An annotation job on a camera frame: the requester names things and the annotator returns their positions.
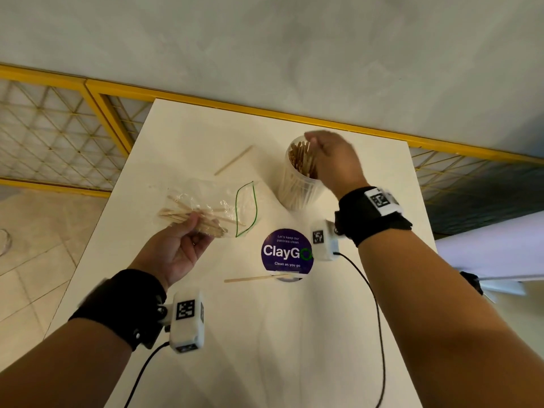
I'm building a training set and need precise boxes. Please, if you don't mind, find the person's right hand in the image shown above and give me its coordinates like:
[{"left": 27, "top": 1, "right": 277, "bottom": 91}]
[{"left": 304, "top": 130, "right": 369, "bottom": 200}]

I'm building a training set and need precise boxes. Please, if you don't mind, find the person's left hand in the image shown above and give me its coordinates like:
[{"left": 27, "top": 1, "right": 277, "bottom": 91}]
[{"left": 129, "top": 212, "right": 215, "bottom": 290}]

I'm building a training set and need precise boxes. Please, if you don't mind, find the bundle of wooden sticks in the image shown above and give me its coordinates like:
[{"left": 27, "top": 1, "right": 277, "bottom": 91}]
[{"left": 280, "top": 139, "right": 320, "bottom": 209}]

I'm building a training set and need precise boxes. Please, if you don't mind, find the short bagged wooden sticks bunch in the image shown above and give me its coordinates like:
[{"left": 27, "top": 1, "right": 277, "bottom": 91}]
[{"left": 158, "top": 195, "right": 247, "bottom": 239}]

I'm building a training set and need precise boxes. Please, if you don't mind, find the clear plastic cup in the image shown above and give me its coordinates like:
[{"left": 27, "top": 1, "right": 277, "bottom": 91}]
[{"left": 277, "top": 135, "right": 326, "bottom": 212}]

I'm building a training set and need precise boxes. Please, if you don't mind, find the clear zip bag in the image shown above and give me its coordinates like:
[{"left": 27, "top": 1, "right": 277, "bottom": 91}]
[{"left": 155, "top": 178, "right": 260, "bottom": 239}]

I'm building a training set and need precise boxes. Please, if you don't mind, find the single wooden stick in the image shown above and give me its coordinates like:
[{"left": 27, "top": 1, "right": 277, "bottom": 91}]
[
  {"left": 214, "top": 144, "right": 254, "bottom": 176},
  {"left": 224, "top": 274, "right": 298, "bottom": 284}
]

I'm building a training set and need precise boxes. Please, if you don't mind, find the person's right forearm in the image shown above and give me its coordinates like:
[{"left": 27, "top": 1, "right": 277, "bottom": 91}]
[{"left": 358, "top": 228, "right": 544, "bottom": 408}]

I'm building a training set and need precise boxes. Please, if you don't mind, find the person's left forearm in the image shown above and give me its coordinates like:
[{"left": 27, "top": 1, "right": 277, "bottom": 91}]
[{"left": 0, "top": 318, "right": 133, "bottom": 408}]

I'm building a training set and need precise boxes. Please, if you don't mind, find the purple round sticker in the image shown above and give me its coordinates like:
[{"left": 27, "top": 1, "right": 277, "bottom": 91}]
[{"left": 260, "top": 228, "right": 315, "bottom": 282}]

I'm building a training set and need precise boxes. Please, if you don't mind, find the yellow metal mesh fence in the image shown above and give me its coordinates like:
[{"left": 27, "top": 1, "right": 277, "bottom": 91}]
[{"left": 0, "top": 63, "right": 544, "bottom": 236}]

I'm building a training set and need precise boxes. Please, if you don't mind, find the black stand foot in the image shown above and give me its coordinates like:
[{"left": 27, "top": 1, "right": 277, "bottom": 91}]
[{"left": 460, "top": 271, "right": 484, "bottom": 296}]

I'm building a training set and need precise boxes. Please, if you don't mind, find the light blue stand bar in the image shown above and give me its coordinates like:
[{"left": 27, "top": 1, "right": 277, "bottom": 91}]
[{"left": 480, "top": 280, "right": 528, "bottom": 304}]

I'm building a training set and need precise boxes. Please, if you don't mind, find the white right strap tag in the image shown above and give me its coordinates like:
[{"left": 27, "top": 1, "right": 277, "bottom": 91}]
[{"left": 364, "top": 187, "right": 403, "bottom": 216}]

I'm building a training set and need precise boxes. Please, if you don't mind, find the black right wrist strap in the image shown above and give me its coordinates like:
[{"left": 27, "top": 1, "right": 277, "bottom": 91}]
[{"left": 334, "top": 186, "right": 413, "bottom": 248}]

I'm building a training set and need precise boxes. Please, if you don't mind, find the black wrist strap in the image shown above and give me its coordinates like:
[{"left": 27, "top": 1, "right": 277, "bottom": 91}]
[
  {"left": 69, "top": 269, "right": 167, "bottom": 352},
  {"left": 334, "top": 186, "right": 413, "bottom": 248}
]

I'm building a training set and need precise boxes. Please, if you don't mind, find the black left wrist strap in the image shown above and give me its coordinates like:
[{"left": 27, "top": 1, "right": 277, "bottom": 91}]
[{"left": 69, "top": 269, "right": 167, "bottom": 352}]

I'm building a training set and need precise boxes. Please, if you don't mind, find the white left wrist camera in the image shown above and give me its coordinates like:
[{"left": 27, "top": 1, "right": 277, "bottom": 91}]
[{"left": 159, "top": 289, "right": 206, "bottom": 354}]

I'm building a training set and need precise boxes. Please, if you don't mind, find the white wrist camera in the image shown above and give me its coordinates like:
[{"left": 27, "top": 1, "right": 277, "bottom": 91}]
[
  {"left": 159, "top": 289, "right": 206, "bottom": 354},
  {"left": 310, "top": 219, "right": 346, "bottom": 262}
]

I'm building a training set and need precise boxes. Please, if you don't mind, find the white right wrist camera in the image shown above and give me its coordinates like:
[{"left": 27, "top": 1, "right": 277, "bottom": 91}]
[{"left": 310, "top": 219, "right": 346, "bottom": 262}]

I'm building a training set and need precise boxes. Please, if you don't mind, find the black left camera cable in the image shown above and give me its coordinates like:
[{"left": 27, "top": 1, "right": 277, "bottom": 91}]
[{"left": 123, "top": 342, "right": 171, "bottom": 408}]

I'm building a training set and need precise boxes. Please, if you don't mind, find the black camera cable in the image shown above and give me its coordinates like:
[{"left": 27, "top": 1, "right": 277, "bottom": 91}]
[
  {"left": 333, "top": 252, "right": 386, "bottom": 408},
  {"left": 123, "top": 342, "right": 171, "bottom": 408}
]

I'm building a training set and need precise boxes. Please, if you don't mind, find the black right camera cable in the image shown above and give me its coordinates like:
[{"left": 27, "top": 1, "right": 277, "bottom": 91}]
[{"left": 333, "top": 252, "right": 386, "bottom": 408}]

